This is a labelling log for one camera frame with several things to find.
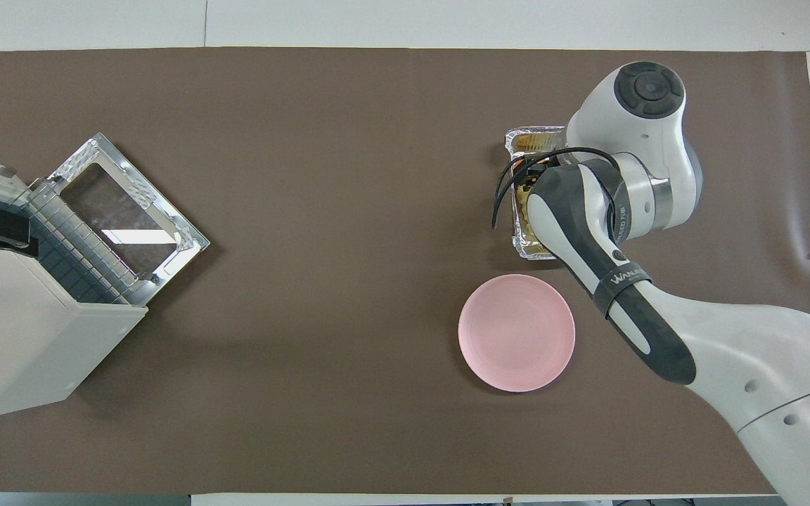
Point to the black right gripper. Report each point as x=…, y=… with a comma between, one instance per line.
x=535, y=171

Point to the aluminium foil tray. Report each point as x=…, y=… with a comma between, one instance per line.
x=526, y=251

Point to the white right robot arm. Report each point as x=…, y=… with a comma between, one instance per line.
x=749, y=351

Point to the white toaster oven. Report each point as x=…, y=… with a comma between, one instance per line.
x=18, y=337

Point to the glass oven door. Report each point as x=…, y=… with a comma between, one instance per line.
x=127, y=211

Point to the pink round plate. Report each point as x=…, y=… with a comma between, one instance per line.
x=516, y=334

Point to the brown table mat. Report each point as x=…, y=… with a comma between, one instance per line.
x=306, y=176

